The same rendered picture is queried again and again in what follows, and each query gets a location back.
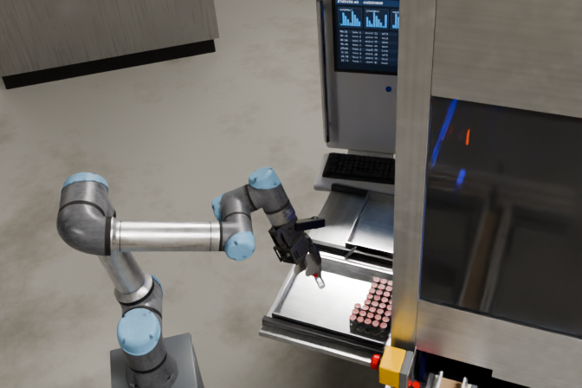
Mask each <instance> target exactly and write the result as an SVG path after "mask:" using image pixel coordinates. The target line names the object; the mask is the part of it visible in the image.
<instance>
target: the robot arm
mask: <svg viewBox="0 0 582 388"><path fill-rule="evenodd" d="M108 192H109V188H108V184H107V181H106V180H105V179H104V178H103V177H101V176H100V175H97V174H93V173H91V172H80V173H76V174H74V175H72V176H70V177H69V178H68V179H67V180H66V181H65V182H64V184H63V187H62V189H61V200H60V205H59V210H58V216H57V219H56V228H57V231H58V234H59V236H60V237H61V239H62V240H63V241H64V242H65V243H66V244H67V245H68V246H70V247H71V248H73V249H76V250H78V251H80V252H83V253H86V254H90V255H97V256H98V258H99V260H100V262H101V264H102V265H103V267H104V269H105V270H106V272H107V273H108V275H109V277H110V278H111V280H112V282H113V284H114V286H115V288H114V296H115V298H116V299H117V301H118V303H119V304H120V306H121V309H122V316H121V319H120V321H119V323H118V326H117V339H118V342H119V344H120V347H121V349H122V351H123V353H124V356H125V359H126V362H127V367H126V381H127V383H128V385H129V387H130V388H170V387H171V386H172V385H173V383H174V382H175V380H176V378H177V376H178V364H177V361H176V359H175V358H174V356H173V355H172V354H171V353H170V352H169V351H168V350H167V349H166V347H165V343H164V339H163V333H162V300H163V289H162V286H161V283H160V281H159V279H158V278H157V277H156V276H154V275H150V274H149V273H147V272H145V271H142V270H141V268H140V266H139V265H138V263H137V261H136V259H135V258H134V256H133V253H132V252H133V251H225V253H226V255H227V257H228V258H229V259H233V260H235V261H243V260H246V259H248V258H249V257H251V256H252V255H253V253H254V251H255V236H254V234H253V228H252V222H251V215H250V213H251V212H254V211H256V210H259V209H260V208H262V209H263V211H264V213H265V215H266V217H267V218H268V220H269V222H270V224H271V225H272V226H273V227H272V228H271V229H270V230H268V233H269V234H270V236H271V238H272V240H273V242H274V244H275V246H274V247H273V249H274V251H275V253H276V255H277V257H278V258H279V260H280V262H282V261H283V262H286V263H292V264H295V266H294V273H295V274H296V275H298V274H299V273H301V272H303V271H305V275H306V276H307V277H309V276H312V277H314V274H315V273H316V274H317V276H318V277H319V278H321V273H322V266H321V257H320V252H319V250H318V248H317V247H316V246H315V244H314V242H313V240H312V239H311V237H310V236H309V235H308V234H307V233H306V232H305V231H304V230H312V229H314V230H316V229H318V228H323V227H325V219H324V218H319V217H309V218H304V219H299V220H297V216H296V215H295V211H294V208H293V206H292V204H291V203H290V201H289V199H288V196H287V194H286V192H285V190H284V188H283V186H282V184H281V180H280V179H279V178H278V177H277V175H276V173H275V171H274V169H273V168H271V167H263V168H260V169H257V170H256V171H253V172H252V173H251V174H250V175H249V183H248V184H246V185H244V186H241V187H239V188H236V189H234V190H232V191H229V192H224V193H223V194H222V195H220V196H218V197H215V198H214V199H213V200H212V203H211V206H212V209H213V212H214V215H215V217H216V219H217V221H218V222H156V221H117V220H116V217H117V214H116V211H115V209H114V207H113V205H112V203H111V201H110V200H109V197H108ZM276 250H278V252H279V255H280V256H281V258H280V257H279V255H278V253H277V251H276ZM308 252H309V254H308Z"/></svg>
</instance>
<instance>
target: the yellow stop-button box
mask: <svg viewBox="0 0 582 388"><path fill-rule="evenodd" d="M412 356H413V352H411V351H405V350H403V349H399V348H396V347H393V346H386V347H385V351H384V354H383V357H382V359H381V361H380V364H379V366H378V367H379V375H378V381H379V383H381V384H384V385H389V386H393V387H396V388H398V387H399V388H406V376H407V373H408V370H409V367H410V364H411V360H412Z"/></svg>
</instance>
